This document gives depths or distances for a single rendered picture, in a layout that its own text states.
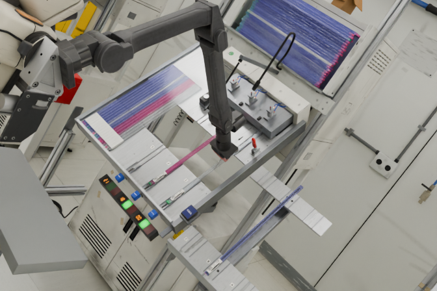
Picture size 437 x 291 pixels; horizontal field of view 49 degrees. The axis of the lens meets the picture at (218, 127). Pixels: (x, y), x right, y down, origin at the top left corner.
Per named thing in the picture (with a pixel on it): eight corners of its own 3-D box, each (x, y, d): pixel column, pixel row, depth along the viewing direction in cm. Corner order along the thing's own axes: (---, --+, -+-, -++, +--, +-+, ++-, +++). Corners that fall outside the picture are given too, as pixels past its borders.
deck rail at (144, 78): (80, 130, 213) (76, 121, 208) (77, 127, 214) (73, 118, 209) (202, 52, 240) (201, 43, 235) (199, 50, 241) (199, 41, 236)
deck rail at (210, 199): (175, 234, 180) (173, 227, 175) (172, 230, 181) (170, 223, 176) (305, 130, 208) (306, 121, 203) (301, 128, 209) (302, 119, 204)
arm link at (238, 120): (207, 113, 175) (224, 123, 170) (229, 95, 180) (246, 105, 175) (212, 134, 184) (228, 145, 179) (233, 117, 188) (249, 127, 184)
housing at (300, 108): (294, 134, 208) (298, 113, 197) (219, 75, 231) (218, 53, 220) (307, 124, 211) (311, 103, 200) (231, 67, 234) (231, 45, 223)
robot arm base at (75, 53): (37, 35, 112) (66, 62, 107) (67, 24, 117) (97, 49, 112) (42, 64, 119) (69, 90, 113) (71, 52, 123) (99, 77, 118)
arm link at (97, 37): (69, 39, 117) (81, 47, 114) (105, 25, 122) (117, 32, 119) (76, 71, 123) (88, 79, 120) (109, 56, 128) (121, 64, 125)
